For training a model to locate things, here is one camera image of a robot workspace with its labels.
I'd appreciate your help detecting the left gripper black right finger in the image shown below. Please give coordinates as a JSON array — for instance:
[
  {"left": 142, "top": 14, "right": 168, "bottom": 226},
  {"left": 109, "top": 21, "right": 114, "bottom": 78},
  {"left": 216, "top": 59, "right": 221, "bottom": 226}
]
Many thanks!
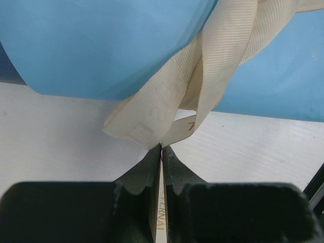
[{"left": 162, "top": 146, "right": 319, "bottom": 242}]

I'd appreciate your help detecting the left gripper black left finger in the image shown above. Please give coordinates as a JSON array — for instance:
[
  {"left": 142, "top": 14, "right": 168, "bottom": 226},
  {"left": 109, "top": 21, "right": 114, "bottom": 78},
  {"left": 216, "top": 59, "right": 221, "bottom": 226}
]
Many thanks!
[{"left": 1, "top": 146, "right": 161, "bottom": 242}]

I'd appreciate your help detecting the cream printed ribbon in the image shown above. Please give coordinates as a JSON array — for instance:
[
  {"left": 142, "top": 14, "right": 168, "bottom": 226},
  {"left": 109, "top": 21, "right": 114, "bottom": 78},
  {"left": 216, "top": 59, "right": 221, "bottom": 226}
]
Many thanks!
[{"left": 102, "top": 0, "right": 324, "bottom": 243}]

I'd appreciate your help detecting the pink flower bouquet blue wrap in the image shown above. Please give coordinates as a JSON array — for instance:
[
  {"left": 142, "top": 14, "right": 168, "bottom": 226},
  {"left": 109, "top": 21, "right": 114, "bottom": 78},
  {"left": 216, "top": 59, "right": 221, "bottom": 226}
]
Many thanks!
[{"left": 1, "top": 1, "right": 323, "bottom": 122}]

